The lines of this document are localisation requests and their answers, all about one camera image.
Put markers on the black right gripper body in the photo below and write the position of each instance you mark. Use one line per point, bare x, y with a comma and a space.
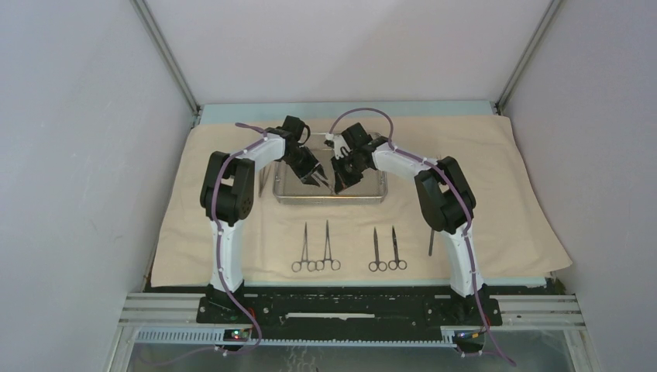
349, 168

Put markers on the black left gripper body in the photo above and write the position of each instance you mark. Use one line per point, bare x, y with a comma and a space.
302, 163

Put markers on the metal surgical instrument tray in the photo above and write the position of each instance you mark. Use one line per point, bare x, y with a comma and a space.
288, 189

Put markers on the beige cloth wrap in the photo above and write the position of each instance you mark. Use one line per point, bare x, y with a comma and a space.
511, 235

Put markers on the metal hemostat clamp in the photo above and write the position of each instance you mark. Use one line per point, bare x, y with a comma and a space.
328, 260
304, 261

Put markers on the metal surgical scissors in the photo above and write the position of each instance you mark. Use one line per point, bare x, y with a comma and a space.
396, 263

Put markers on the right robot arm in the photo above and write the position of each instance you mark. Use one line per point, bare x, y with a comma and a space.
446, 200

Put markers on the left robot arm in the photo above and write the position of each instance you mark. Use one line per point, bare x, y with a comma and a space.
228, 191

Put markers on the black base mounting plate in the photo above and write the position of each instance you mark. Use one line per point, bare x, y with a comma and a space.
349, 305

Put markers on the aluminium frame rail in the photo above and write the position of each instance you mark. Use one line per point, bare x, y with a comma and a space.
386, 321

